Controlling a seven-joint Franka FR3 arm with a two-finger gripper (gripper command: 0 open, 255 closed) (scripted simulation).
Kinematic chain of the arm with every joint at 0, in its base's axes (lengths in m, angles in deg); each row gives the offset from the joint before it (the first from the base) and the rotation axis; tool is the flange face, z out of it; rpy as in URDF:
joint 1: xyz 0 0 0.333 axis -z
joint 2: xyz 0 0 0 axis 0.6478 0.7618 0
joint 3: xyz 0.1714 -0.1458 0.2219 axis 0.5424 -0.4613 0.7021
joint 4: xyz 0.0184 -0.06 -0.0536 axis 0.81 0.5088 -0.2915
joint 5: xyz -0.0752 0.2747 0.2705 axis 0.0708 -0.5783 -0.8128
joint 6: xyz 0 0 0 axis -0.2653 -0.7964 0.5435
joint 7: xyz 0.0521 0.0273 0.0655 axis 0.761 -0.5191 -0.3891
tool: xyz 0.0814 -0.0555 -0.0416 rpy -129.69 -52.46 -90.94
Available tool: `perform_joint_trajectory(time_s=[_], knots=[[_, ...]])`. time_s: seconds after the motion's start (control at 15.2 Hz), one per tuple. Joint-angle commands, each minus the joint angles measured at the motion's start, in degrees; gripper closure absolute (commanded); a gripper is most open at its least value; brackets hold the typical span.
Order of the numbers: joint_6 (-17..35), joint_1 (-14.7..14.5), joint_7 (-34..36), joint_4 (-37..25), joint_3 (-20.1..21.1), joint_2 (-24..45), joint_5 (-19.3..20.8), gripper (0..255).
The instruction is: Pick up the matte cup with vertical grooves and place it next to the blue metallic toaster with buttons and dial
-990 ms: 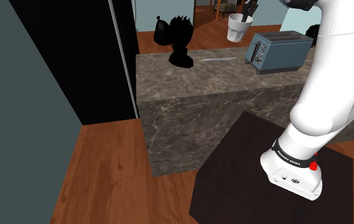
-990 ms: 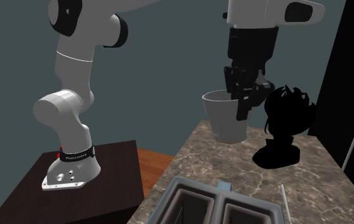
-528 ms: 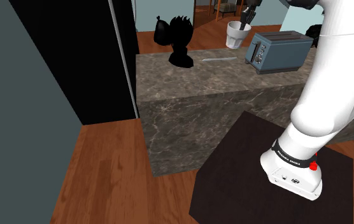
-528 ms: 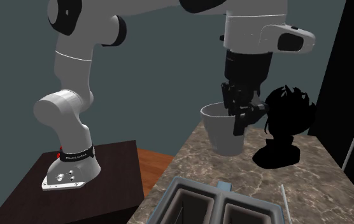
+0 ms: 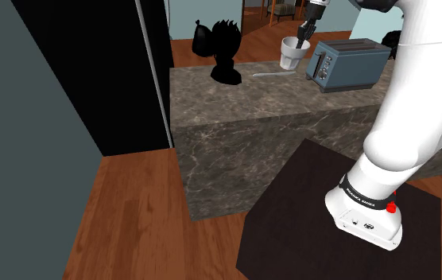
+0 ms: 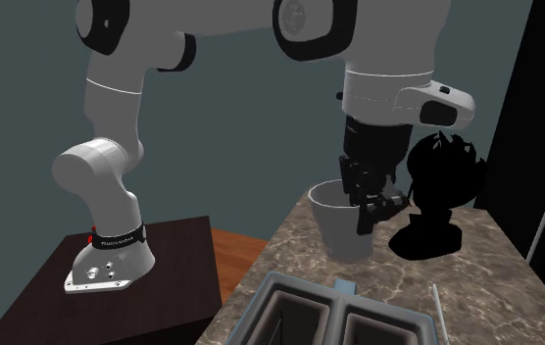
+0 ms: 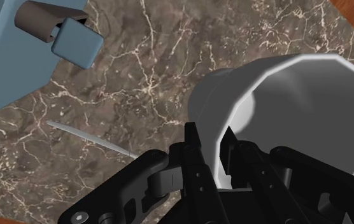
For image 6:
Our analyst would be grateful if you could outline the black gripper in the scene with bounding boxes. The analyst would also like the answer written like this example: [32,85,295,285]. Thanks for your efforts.
[338,114,415,236]

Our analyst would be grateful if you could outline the grey cup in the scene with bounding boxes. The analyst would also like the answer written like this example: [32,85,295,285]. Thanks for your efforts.
[307,178,376,264]

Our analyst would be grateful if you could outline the black spiky-haired figure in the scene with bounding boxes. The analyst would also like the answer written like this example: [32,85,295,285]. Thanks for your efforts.
[387,130,489,262]

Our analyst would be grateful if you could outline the blue-grey two-slot toaster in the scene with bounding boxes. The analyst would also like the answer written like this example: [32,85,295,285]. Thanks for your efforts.
[224,271,434,345]

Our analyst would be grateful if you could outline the thin white stick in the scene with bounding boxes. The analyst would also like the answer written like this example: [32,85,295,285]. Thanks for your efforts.
[430,283,450,345]

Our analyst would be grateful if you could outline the dark brown robot stand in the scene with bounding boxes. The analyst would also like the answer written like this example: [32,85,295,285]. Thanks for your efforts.
[0,216,223,345]

